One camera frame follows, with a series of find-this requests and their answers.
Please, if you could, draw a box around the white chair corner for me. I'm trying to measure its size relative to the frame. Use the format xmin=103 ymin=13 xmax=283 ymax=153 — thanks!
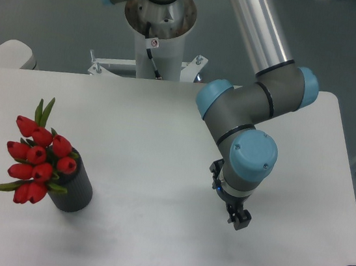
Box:
xmin=0 ymin=39 xmax=39 ymax=70

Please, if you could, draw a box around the dark grey ribbed vase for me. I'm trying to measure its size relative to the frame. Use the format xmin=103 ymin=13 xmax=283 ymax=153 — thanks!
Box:
xmin=48 ymin=148 xmax=93 ymax=213

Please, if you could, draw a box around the white metal base frame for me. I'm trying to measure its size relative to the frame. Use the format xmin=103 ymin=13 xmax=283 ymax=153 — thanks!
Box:
xmin=88 ymin=49 xmax=209 ymax=83

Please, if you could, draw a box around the red tulip bouquet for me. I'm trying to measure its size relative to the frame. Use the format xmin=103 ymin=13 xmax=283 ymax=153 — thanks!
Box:
xmin=0 ymin=98 xmax=81 ymax=204

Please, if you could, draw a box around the black pedestal cable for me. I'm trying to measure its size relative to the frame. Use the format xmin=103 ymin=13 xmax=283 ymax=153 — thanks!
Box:
xmin=138 ymin=21 xmax=170 ymax=81

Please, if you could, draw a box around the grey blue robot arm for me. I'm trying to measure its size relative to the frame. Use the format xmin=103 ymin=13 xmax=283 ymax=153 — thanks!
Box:
xmin=102 ymin=0 xmax=319 ymax=230

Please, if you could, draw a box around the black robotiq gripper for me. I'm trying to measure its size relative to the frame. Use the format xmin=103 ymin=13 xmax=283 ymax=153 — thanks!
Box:
xmin=210 ymin=159 xmax=252 ymax=231

